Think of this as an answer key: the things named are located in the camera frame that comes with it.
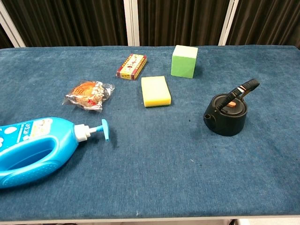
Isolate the black kettle with handle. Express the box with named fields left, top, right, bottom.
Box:
left=203, top=78, right=261, bottom=137

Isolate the yellow sponge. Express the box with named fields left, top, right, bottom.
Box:
left=141, top=75, right=172, bottom=108

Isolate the red yellow printed box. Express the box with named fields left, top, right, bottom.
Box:
left=115, top=53, right=148, bottom=81

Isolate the blue table cloth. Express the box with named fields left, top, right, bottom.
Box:
left=0, top=45, right=300, bottom=220

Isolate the green cube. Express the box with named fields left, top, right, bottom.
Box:
left=171, top=45, right=199, bottom=79

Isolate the wrapped mooncake packet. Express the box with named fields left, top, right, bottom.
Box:
left=62, top=80, right=116, bottom=113

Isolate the blue detergent pump bottle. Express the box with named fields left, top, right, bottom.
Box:
left=0, top=117, right=110, bottom=189

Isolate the dark pleated curtain panel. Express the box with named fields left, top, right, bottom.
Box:
left=226, top=0, right=300, bottom=49
left=2, top=0, right=128, bottom=47
left=137, top=0, right=232, bottom=46
left=0, top=23, right=14, bottom=49

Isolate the white frame post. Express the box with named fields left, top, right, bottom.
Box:
left=123, top=0, right=140, bottom=46
left=0, top=0, right=26, bottom=48
left=217, top=0, right=240, bottom=46

